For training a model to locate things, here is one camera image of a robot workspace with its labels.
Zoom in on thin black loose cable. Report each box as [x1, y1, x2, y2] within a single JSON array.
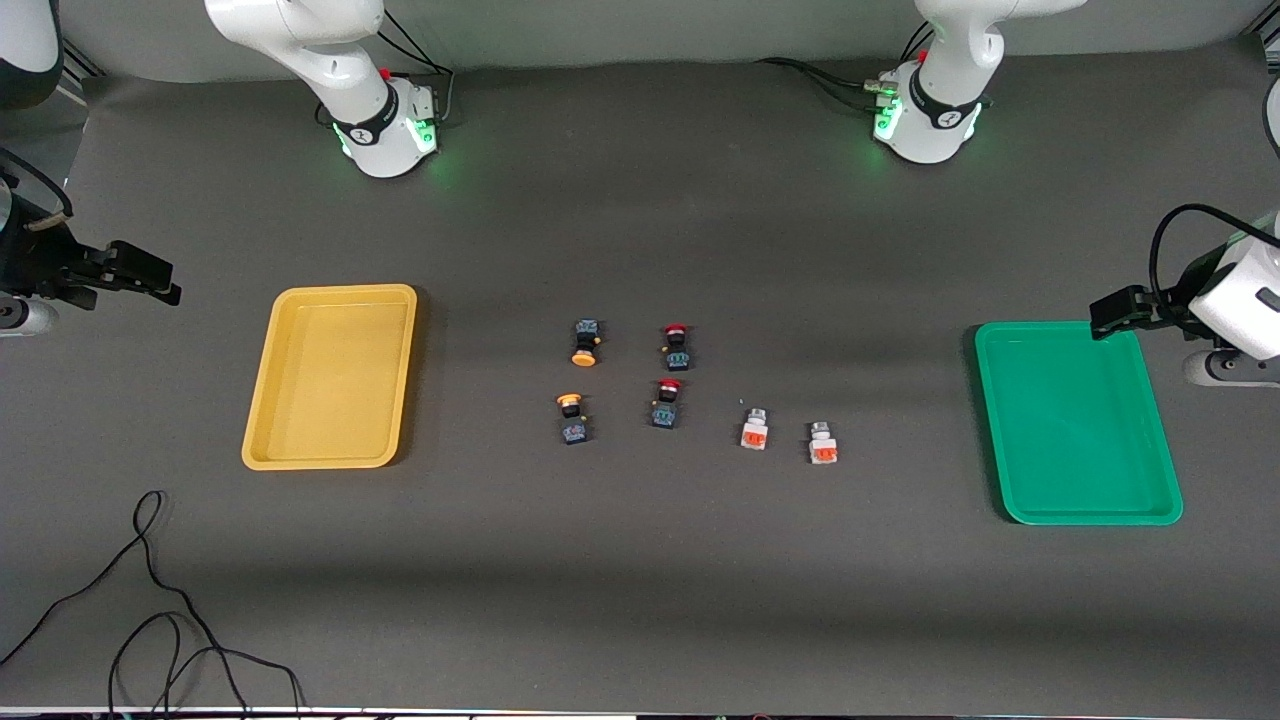
[[0, 489, 307, 717]]

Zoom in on black right base cables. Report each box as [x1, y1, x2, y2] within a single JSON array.
[[372, 5, 458, 128]]

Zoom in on black left base cables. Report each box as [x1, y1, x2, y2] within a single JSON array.
[[754, 20, 937, 113]]

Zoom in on green plastic tray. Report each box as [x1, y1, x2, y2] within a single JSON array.
[[974, 320, 1184, 527]]

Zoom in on dark grey table mat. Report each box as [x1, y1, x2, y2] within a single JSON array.
[[0, 45, 1280, 713]]

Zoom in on yellow mushroom button red mark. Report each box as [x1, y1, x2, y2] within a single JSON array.
[[556, 392, 592, 447]]

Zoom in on aluminium frame rail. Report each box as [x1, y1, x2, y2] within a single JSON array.
[[55, 38, 107, 83]]

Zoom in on black base cables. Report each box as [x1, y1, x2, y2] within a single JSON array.
[[754, 20, 937, 113], [372, 5, 458, 128]]

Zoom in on yellow plastic tray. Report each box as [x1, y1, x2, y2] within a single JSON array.
[[241, 284, 418, 471]]

